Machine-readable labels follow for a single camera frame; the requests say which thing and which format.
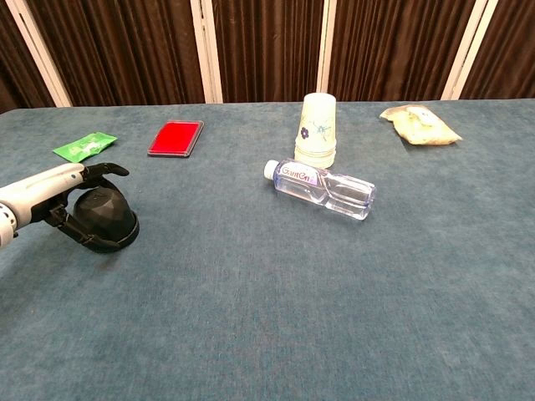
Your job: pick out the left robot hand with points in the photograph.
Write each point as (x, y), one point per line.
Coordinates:
(37, 188)

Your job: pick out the black faceted dome object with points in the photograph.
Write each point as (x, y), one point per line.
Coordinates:
(108, 213)

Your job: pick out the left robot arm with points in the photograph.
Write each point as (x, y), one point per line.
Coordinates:
(5, 227)

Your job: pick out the green foil packet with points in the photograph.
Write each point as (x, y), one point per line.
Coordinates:
(83, 146)

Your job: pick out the red ink pad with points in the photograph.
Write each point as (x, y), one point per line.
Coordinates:
(175, 138)

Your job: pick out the blue velvet tablecloth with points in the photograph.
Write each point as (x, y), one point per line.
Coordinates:
(267, 313)

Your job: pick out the dark brown pleated curtain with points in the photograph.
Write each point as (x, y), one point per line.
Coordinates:
(267, 50)

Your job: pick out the clear plastic water bottle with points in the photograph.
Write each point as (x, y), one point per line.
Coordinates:
(317, 188)

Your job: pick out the stacked floral paper cups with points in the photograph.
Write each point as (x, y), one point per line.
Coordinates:
(315, 125)

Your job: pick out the crumpled beige snack bag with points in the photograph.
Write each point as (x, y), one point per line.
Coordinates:
(418, 125)

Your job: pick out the white screen frame post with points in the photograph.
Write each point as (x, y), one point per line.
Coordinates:
(40, 54)
(207, 54)
(465, 50)
(327, 46)

